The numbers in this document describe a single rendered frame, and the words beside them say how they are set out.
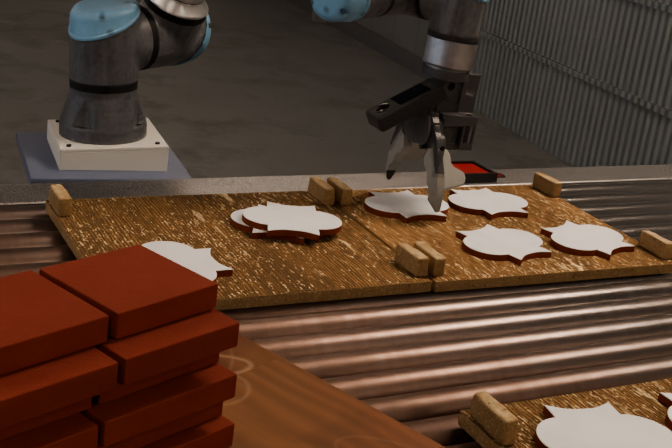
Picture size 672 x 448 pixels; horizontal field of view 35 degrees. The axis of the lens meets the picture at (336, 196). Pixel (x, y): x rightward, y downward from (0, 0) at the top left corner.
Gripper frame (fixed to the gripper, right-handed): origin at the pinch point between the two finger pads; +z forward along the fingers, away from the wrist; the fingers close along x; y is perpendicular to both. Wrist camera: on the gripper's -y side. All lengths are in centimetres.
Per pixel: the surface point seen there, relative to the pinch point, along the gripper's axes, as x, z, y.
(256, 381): -63, -6, -51
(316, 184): 5.5, 0.5, -12.6
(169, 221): -1.3, 4.2, -37.2
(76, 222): -0.3, 4.9, -49.5
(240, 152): 321, 90, 112
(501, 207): -3.7, 0.1, 15.0
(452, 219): -5.3, 1.7, 5.3
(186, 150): 325, 92, 87
